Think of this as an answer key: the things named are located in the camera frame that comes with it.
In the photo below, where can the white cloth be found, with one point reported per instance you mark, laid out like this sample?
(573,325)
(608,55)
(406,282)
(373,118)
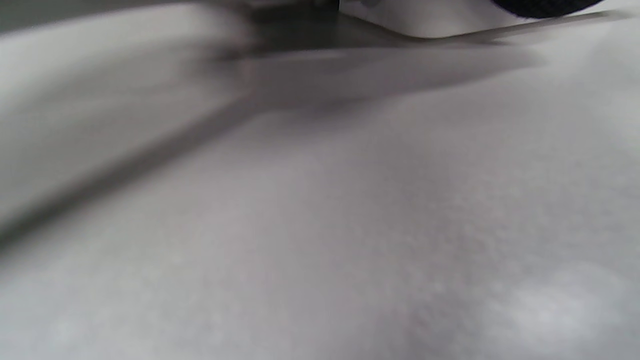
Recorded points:
(350,230)

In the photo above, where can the white box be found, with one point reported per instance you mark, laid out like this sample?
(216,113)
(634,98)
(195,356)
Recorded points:
(430,17)

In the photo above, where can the black round object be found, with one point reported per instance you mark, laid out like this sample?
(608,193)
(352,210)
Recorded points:
(542,7)

